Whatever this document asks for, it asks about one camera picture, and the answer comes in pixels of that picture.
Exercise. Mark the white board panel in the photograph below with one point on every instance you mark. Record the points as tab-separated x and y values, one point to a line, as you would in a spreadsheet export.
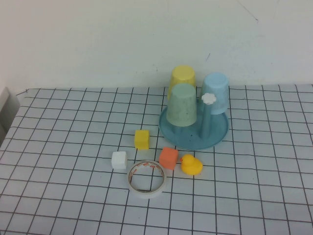
6	102

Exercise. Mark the white grid tablecloth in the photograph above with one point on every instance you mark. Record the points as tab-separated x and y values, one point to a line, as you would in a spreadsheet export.
244	183

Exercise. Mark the blue cup stand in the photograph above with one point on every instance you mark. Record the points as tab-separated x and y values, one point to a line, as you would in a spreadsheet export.
195	140

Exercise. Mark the yellow foam cube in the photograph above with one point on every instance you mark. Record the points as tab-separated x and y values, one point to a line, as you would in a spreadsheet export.
141	139

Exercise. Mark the yellow rubber duck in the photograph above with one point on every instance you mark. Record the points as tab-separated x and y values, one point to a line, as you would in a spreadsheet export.
190	166

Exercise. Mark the orange foam cube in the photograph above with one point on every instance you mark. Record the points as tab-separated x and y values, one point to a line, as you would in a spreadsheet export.
167	157

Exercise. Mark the light blue plastic cup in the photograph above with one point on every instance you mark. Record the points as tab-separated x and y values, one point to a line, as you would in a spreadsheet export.
216	83

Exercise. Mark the white tape roll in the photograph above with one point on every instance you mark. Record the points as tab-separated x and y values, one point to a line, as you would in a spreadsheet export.
146	194

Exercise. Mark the green plastic cup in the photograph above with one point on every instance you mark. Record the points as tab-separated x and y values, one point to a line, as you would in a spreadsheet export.
181	105

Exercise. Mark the white foam cube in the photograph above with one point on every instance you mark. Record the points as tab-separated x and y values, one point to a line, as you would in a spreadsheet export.
119	160

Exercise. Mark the yellow plastic cup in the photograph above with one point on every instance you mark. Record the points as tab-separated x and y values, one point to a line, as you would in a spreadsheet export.
183	76

